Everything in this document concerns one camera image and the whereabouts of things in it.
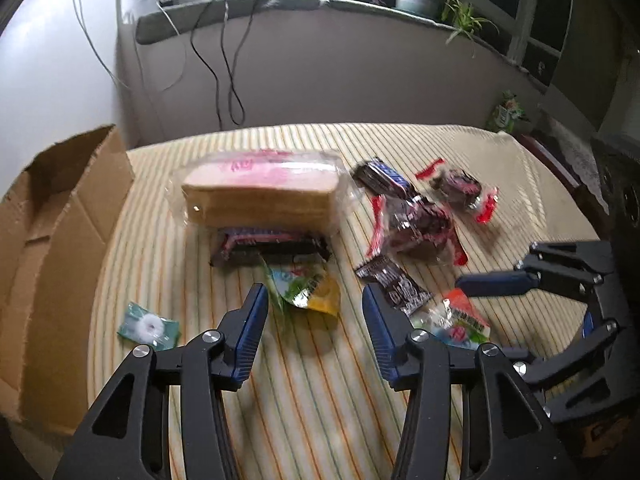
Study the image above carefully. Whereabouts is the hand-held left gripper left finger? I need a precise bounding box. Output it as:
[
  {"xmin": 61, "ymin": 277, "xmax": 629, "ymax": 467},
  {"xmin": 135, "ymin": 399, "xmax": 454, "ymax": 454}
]
[{"xmin": 52, "ymin": 282, "xmax": 271, "ymax": 480}]

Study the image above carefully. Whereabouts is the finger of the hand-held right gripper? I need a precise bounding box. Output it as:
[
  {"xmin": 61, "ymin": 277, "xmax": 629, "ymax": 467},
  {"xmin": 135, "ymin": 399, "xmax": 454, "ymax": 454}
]
[
  {"xmin": 500, "ymin": 317, "xmax": 623, "ymax": 423},
  {"xmin": 455, "ymin": 241, "xmax": 618, "ymax": 311}
]

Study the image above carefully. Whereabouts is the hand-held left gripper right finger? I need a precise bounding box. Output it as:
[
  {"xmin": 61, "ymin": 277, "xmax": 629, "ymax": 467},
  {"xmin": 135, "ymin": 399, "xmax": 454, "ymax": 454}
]
[{"xmin": 361, "ymin": 282, "xmax": 573, "ymax": 480}]

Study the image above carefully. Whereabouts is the small brown chocolate bar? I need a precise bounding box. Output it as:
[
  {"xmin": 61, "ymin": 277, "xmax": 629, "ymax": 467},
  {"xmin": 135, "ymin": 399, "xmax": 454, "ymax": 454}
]
[{"xmin": 356, "ymin": 255, "xmax": 433, "ymax": 317}]

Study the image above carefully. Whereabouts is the colourful gummy candy packet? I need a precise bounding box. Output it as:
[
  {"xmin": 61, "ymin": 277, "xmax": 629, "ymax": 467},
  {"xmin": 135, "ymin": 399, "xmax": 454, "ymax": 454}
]
[{"xmin": 410, "ymin": 288, "xmax": 493, "ymax": 351}]

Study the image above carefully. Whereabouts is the yellow green candy packet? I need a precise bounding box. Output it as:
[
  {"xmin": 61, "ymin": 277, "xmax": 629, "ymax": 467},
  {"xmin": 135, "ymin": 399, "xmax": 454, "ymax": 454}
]
[{"xmin": 262, "ymin": 255, "xmax": 342, "ymax": 317}]

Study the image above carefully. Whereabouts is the brown chocolate bar blue print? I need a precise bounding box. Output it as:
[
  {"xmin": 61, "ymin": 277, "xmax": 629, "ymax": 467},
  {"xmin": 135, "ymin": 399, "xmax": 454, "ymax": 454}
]
[
  {"xmin": 210, "ymin": 227, "xmax": 332, "ymax": 268},
  {"xmin": 351, "ymin": 158, "xmax": 416, "ymax": 198}
]

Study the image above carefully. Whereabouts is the clear red-edged cake packet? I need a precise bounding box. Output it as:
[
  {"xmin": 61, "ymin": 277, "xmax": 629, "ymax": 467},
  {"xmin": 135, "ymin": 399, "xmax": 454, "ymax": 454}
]
[
  {"xmin": 415, "ymin": 158, "xmax": 501, "ymax": 224},
  {"xmin": 369, "ymin": 195, "xmax": 470, "ymax": 266}
]

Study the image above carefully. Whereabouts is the green mint candy packet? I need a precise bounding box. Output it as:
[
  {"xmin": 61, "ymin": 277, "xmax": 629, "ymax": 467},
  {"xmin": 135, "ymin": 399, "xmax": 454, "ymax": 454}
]
[{"xmin": 117, "ymin": 301, "xmax": 181, "ymax": 352}]

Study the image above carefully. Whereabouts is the sliced bread clear pack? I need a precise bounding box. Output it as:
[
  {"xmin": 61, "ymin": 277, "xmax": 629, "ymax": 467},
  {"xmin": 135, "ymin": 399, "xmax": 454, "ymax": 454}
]
[{"xmin": 170, "ymin": 149, "xmax": 366, "ymax": 237}]

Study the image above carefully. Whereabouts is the brown cardboard box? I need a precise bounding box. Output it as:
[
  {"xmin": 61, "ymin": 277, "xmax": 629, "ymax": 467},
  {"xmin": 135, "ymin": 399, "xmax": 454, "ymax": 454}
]
[{"xmin": 0, "ymin": 125, "xmax": 136, "ymax": 436}]

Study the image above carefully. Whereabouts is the striped yellow tablecloth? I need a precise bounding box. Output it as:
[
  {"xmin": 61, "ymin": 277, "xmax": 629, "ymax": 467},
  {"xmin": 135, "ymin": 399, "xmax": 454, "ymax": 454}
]
[{"xmin": 87, "ymin": 122, "xmax": 606, "ymax": 480}]

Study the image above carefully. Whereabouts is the white lace cloth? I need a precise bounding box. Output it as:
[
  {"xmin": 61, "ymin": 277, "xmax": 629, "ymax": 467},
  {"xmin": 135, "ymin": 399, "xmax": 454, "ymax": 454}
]
[{"xmin": 545, "ymin": 119, "xmax": 602, "ymax": 197}]

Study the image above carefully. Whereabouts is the black speaker box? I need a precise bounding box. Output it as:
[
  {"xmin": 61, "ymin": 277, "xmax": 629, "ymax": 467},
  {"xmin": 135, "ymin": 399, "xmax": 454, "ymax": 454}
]
[{"xmin": 590, "ymin": 135, "xmax": 640, "ymax": 243}]

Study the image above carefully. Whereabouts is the green snack bag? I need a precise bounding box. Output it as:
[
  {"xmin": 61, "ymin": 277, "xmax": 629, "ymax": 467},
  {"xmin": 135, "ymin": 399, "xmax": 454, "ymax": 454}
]
[{"xmin": 486, "ymin": 91, "xmax": 531, "ymax": 136}]

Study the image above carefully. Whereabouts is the grey window sill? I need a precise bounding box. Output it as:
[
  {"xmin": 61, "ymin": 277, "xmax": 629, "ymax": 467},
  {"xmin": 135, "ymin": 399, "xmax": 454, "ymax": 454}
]
[{"xmin": 135, "ymin": 0, "xmax": 547, "ymax": 92}]

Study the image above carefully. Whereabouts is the thin dark hanging cable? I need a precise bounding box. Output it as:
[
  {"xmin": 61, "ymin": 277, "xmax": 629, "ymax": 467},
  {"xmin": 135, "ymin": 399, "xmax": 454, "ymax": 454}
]
[
  {"xmin": 222, "ymin": 0, "xmax": 265, "ymax": 127},
  {"xmin": 190, "ymin": 0, "xmax": 227, "ymax": 131}
]

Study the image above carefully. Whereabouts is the white window frame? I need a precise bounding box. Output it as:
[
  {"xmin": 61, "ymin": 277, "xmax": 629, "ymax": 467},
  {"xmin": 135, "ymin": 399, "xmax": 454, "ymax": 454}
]
[{"xmin": 462, "ymin": 0, "xmax": 618, "ymax": 128}]

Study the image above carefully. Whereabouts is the white power strip cable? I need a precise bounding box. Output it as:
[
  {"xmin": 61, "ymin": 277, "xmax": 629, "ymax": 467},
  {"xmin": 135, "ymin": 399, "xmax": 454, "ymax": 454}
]
[{"xmin": 155, "ymin": 1, "xmax": 188, "ymax": 92}]

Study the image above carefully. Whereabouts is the long white wall cable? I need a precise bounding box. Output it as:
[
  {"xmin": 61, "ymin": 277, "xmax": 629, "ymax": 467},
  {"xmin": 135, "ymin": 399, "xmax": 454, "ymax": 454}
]
[{"xmin": 65, "ymin": 0, "xmax": 168, "ymax": 143}]

